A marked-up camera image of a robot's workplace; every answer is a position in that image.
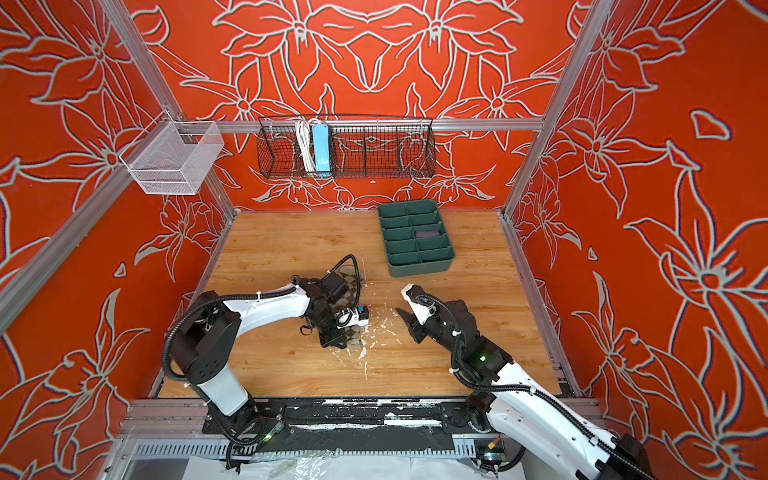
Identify green divided organizer tray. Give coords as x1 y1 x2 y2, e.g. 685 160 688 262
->
377 199 456 278

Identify olive argyle patterned sock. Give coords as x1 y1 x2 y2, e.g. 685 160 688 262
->
335 266 363 351

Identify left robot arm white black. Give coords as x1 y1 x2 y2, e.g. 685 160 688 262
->
161 254 370 447

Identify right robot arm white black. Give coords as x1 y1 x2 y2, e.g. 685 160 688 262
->
398 284 653 479

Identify light blue box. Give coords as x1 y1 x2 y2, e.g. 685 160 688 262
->
312 123 331 177

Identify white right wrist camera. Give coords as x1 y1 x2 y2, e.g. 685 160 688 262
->
401 284 437 327

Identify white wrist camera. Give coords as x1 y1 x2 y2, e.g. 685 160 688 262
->
401 284 437 327
335 306 370 328

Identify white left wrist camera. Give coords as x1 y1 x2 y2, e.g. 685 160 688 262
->
335 306 370 328

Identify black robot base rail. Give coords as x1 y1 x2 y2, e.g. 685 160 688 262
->
200 395 523 454

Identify black wire wall basket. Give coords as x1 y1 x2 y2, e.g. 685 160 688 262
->
256 115 437 180

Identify white coiled cable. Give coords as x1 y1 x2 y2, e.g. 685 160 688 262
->
295 118 316 175

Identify clear plastic wall bin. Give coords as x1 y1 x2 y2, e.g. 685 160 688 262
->
118 111 224 195

